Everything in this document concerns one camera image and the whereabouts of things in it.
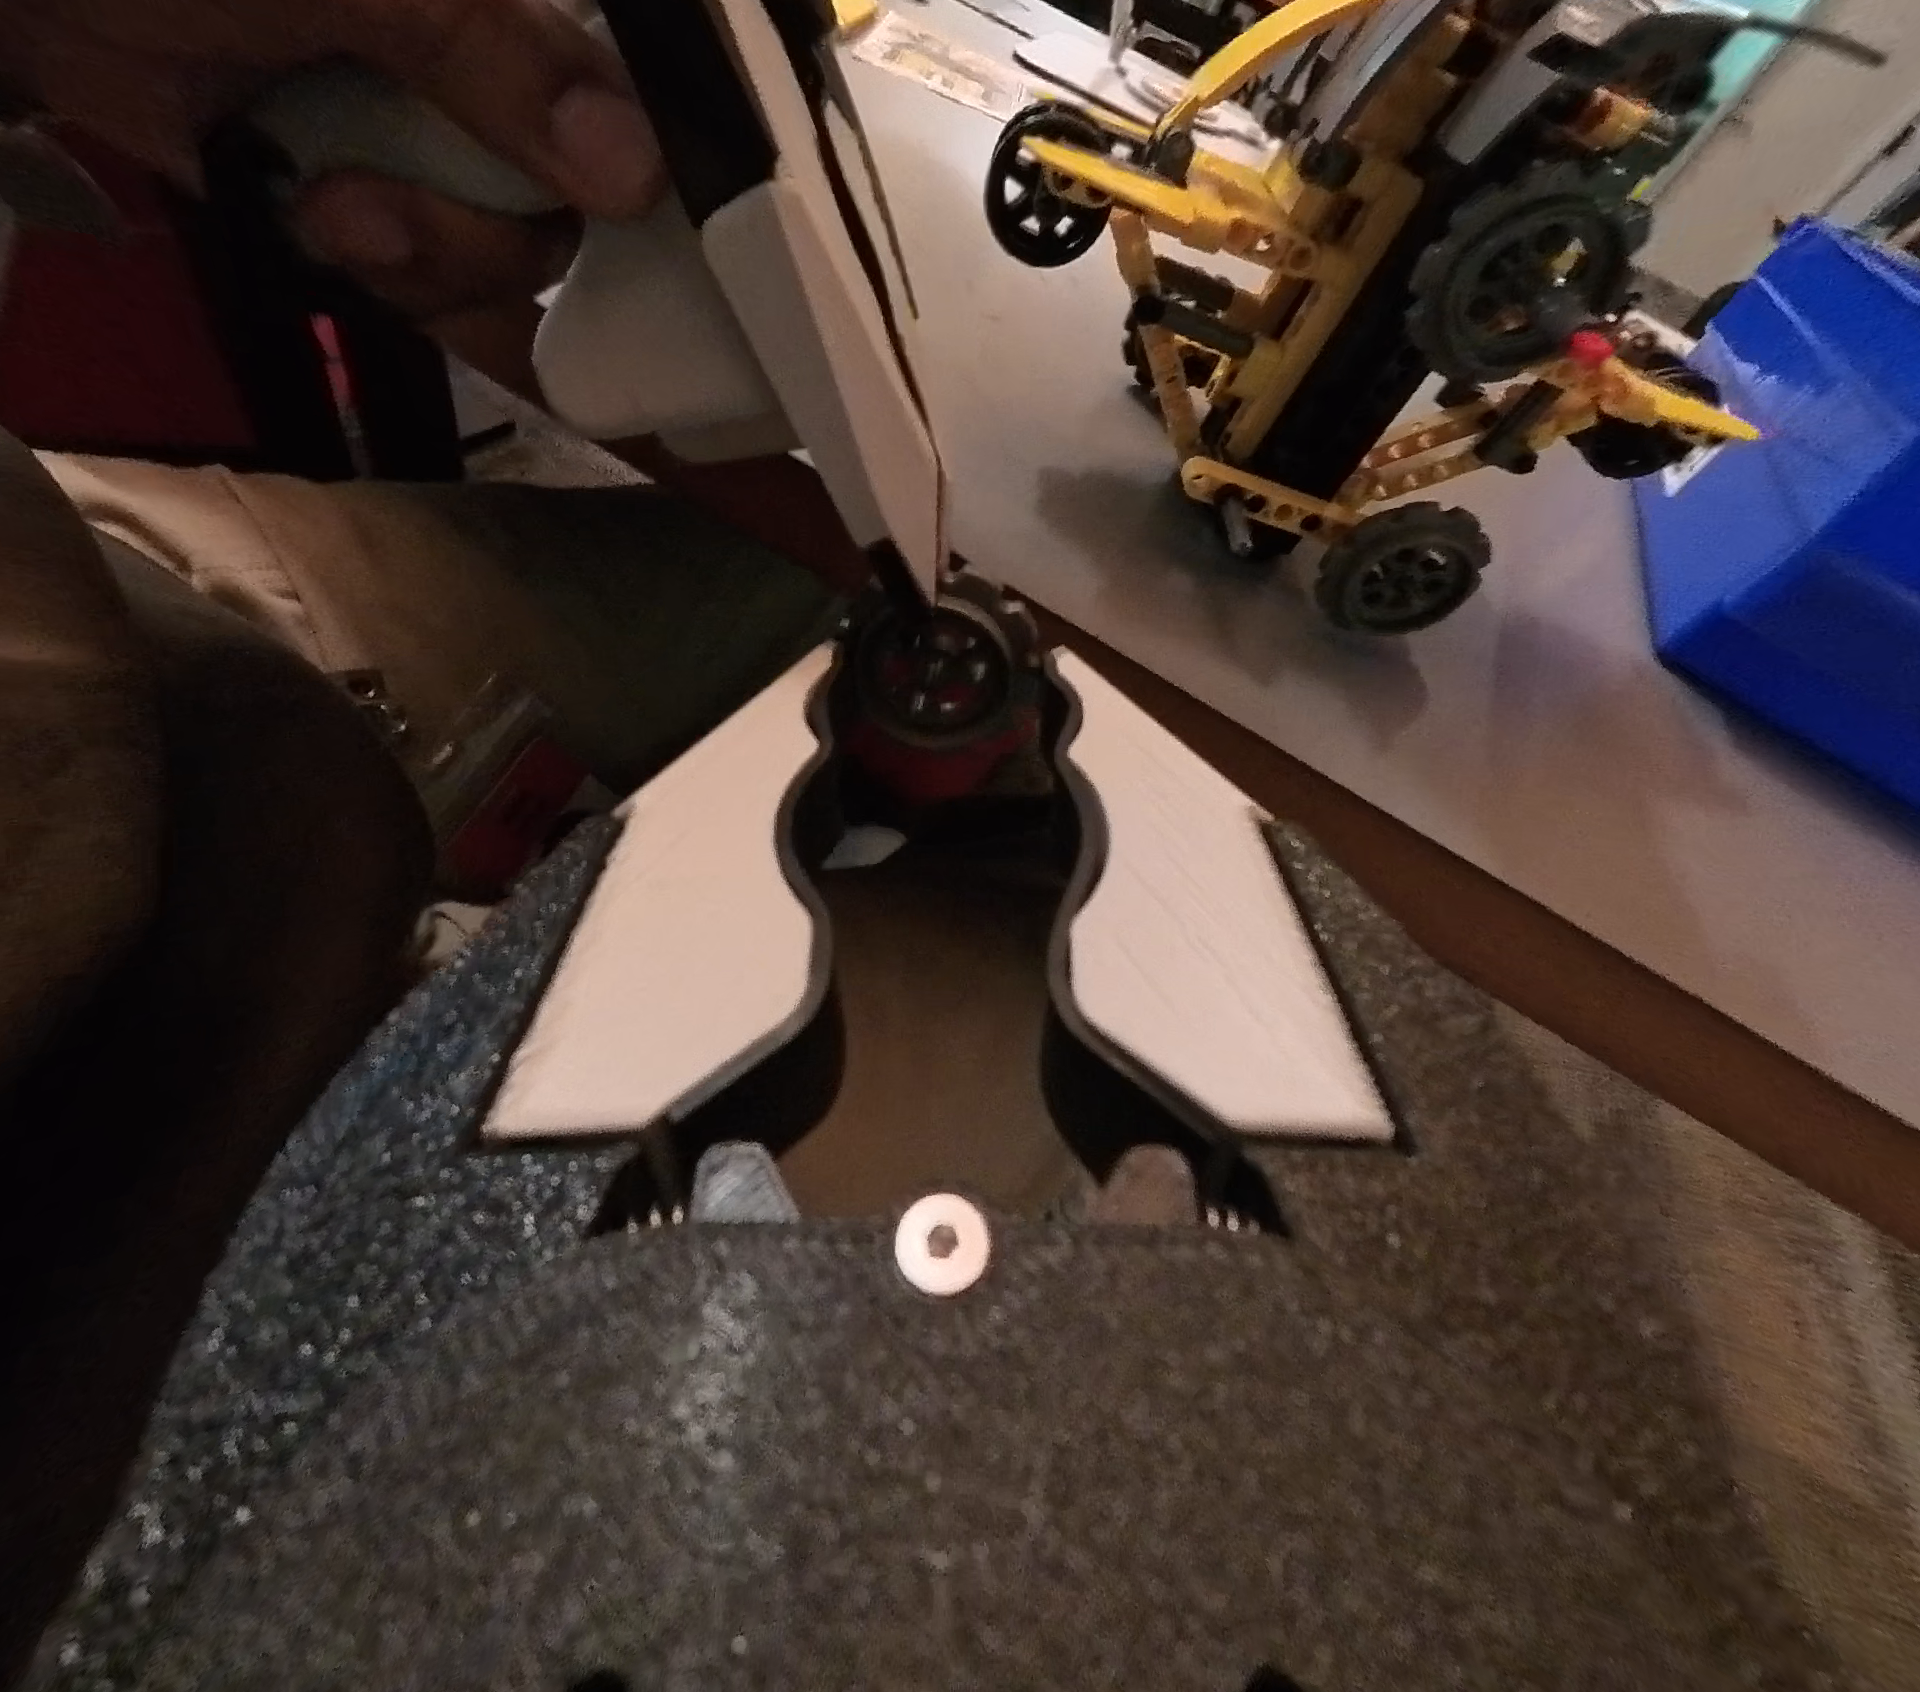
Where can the dark grey toy wheel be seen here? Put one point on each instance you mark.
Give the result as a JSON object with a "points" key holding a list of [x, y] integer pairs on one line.
{"points": [[922, 673]]}

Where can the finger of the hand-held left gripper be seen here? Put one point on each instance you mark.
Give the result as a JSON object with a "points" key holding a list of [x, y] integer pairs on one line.
{"points": [[810, 296], [915, 326]]}

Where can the sticker sheet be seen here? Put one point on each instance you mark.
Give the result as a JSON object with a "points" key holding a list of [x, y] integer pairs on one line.
{"points": [[939, 65]]}

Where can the dark red bag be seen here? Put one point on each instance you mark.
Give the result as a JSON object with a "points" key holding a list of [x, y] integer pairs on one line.
{"points": [[105, 326]]}

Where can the yellow grey toy brick vehicle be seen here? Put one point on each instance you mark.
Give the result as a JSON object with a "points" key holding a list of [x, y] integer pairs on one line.
{"points": [[1358, 266]]}

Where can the blue plastic bin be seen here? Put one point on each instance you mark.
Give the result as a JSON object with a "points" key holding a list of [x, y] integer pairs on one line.
{"points": [[1800, 493]]}

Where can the person's dark jacket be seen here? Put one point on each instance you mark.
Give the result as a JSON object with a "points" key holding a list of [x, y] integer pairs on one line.
{"points": [[150, 973]]}

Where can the person's beige pants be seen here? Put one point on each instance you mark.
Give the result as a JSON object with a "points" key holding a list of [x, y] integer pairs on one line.
{"points": [[194, 536]]}

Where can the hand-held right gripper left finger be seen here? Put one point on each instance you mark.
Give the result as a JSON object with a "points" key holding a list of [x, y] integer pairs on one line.
{"points": [[661, 943]]}

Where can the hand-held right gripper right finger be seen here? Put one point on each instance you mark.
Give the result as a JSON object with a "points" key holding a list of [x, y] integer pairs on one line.
{"points": [[1215, 956]]}

